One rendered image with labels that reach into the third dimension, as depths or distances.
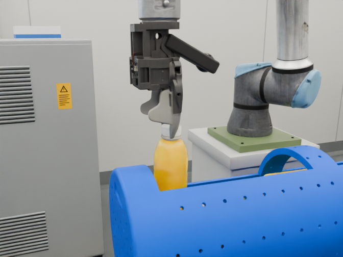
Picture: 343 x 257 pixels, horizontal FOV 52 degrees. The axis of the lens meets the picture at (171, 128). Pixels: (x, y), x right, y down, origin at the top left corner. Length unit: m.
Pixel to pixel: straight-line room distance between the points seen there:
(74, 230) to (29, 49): 1.10
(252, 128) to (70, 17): 2.43
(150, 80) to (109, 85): 2.76
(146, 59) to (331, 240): 0.51
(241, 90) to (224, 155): 0.23
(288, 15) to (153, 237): 0.69
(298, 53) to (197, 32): 2.60
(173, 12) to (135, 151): 3.01
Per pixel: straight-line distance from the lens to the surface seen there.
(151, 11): 0.63
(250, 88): 1.14
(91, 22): 3.33
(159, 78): 0.64
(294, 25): 1.04
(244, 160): 1.05
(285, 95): 1.08
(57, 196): 2.24
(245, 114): 1.16
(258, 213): 0.70
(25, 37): 2.18
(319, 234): 0.79
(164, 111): 0.65
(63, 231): 2.35
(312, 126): 4.60
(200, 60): 0.66
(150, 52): 0.64
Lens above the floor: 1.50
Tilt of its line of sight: 16 degrees down
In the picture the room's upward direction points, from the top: straight up
